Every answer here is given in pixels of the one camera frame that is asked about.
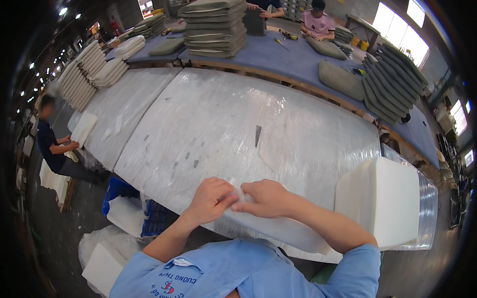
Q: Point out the stack of thick white foam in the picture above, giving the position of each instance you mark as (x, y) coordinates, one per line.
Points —
(387, 201)

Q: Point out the gray seat cushion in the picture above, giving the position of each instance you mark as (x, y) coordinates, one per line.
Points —
(166, 46)
(326, 48)
(341, 80)

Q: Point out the dark gray cushion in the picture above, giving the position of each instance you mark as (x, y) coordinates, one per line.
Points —
(254, 22)

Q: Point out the small stack of white cushions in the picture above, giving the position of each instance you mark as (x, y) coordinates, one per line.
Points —
(129, 46)

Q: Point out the clear plastic film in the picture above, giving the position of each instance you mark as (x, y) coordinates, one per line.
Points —
(241, 193)

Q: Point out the leaning row of white cushions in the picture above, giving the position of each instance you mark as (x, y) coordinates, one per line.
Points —
(84, 74)

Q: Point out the person's body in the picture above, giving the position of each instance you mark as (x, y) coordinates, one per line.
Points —
(253, 272)

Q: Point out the person's left hand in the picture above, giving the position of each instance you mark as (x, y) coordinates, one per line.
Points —
(210, 199)

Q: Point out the bagged white foam block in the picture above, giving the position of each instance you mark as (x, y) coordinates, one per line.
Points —
(106, 260)

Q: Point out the leaning row of gray cushions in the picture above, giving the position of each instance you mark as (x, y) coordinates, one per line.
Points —
(395, 82)

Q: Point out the small pile of gray cushions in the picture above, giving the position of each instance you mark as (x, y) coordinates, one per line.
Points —
(343, 37)

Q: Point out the green black hand tool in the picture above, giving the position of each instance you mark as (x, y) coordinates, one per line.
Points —
(359, 71)

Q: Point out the clear plastic table cover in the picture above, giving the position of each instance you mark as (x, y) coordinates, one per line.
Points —
(223, 126)

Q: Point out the white foam pad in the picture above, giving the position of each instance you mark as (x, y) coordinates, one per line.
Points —
(84, 128)

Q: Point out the blue plastic crate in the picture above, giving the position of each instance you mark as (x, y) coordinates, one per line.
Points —
(154, 219)

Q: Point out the yellow buckets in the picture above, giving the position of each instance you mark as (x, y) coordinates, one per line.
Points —
(361, 44)

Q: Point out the pile of white foam pieces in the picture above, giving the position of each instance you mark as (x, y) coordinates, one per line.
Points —
(56, 182)

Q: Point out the wooden side table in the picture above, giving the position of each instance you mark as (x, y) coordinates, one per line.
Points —
(361, 26)

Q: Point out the yellow black hand tool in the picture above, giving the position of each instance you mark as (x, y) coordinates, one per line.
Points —
(290, 35)

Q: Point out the white foam sheet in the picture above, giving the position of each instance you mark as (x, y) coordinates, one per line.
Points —
(125, 216)

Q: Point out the flat white foam cushion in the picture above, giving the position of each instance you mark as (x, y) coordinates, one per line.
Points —
(283, 231)

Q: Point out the person's right hand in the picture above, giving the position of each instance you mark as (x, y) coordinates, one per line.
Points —
(270, 199)

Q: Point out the low stack of gray cushions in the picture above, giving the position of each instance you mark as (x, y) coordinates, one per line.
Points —
(149, 26)

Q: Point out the tall stack of gray cushions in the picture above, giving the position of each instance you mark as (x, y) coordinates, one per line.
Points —
(216, 29)

